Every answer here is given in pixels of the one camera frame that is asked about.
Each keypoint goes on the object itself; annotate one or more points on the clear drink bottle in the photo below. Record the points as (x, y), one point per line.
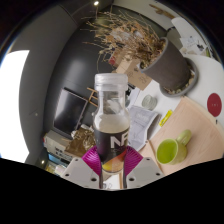
(111, 133)

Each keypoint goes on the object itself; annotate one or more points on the open grey printed booklet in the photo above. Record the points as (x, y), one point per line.
(140, 126)

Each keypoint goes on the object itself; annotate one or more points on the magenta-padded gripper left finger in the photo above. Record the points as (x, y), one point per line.
(79, 171)

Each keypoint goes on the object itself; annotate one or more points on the wooden easel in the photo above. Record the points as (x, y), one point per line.
(93, 97)

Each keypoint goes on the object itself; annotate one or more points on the white chair with green cushion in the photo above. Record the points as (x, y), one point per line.
(183, 26)

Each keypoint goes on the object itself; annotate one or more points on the beige wooden board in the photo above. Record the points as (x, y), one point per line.
(200, 140)

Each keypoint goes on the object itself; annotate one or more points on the black wall screen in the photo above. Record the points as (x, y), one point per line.
(68, 113)

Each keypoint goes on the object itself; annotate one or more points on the flat round red coaster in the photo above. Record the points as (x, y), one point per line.
(214, 105)

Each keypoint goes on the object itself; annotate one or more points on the small yellow tag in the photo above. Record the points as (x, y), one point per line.
(165, 118)

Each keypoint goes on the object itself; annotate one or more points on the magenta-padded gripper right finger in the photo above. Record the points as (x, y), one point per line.
(143, 171)

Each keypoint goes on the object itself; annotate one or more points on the grey plant saucer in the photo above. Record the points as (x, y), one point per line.
(193, 76)

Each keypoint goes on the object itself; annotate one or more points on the round ceiling spotlight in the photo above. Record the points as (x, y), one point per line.
(96, 3)

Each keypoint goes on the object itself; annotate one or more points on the wooden figure sculpture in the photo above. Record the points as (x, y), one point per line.
(161, 10)

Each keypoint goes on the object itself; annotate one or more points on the stack of papers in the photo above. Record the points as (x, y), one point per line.
(191, 45)

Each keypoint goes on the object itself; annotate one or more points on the yellow-green mug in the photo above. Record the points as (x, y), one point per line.
(168, 151)

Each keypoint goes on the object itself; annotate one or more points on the long ceiling light strip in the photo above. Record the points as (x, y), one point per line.
(13, 106)

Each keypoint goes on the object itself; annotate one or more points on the small round glass jar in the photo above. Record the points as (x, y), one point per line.
(149, 102)

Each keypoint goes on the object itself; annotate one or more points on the beige cabinet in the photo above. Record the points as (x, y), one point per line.
(55, 143)

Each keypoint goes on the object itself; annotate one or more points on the dried plant in grey pot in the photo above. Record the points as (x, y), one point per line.
(170, 68)

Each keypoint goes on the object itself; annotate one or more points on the brown cardboard box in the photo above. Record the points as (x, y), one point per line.
(135, 75)

